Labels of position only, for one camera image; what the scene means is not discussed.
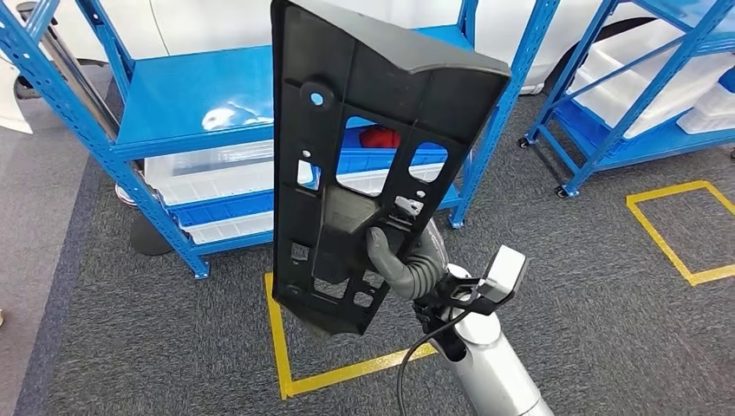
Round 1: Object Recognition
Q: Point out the black round stand base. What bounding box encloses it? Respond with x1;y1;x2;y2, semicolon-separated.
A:
128;215;174;257

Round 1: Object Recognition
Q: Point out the yellow floor tape square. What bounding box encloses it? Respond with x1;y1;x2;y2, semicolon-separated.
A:
263;272;439;400
626;180;735;287

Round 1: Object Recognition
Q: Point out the red item in bin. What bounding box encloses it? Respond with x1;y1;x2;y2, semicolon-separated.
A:
360;125;402;150

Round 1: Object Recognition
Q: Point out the blue wheeled metal rack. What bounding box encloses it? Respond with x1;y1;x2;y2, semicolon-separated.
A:
518;0;735;199

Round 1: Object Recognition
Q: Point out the translucent white plastic bin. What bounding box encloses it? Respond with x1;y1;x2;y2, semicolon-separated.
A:
143;139;276;206

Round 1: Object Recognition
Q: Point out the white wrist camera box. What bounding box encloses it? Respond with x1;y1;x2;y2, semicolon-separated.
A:
478;244;530;305

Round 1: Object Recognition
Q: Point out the black plastic plate bracket part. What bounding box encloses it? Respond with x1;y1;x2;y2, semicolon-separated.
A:
270;0;512;340

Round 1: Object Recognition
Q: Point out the grey metal pole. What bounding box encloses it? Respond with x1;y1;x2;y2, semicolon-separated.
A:
16;0;123;142

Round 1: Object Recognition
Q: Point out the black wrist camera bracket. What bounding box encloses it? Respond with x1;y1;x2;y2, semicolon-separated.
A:
412;268;498;318

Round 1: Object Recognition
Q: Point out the small white plastic bin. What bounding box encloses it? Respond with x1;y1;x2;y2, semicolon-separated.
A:
676;80;735;136

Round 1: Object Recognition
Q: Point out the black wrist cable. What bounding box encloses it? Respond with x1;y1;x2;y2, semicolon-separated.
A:
396;289;489;416

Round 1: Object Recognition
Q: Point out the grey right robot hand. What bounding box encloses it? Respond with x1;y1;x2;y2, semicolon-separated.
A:
366;197;450;289

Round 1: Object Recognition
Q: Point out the large blue metal shelf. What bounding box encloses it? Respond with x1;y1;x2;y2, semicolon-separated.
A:
0;0;561;281

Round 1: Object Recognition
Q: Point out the white car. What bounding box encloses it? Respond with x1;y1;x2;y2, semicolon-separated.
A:
54;0;656;96

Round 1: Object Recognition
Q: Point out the large white plastic bin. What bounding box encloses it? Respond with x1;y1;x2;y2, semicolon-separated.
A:
568;20;735;140

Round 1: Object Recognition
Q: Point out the white plastic panel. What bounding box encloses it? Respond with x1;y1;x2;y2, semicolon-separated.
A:
0;54;34;136

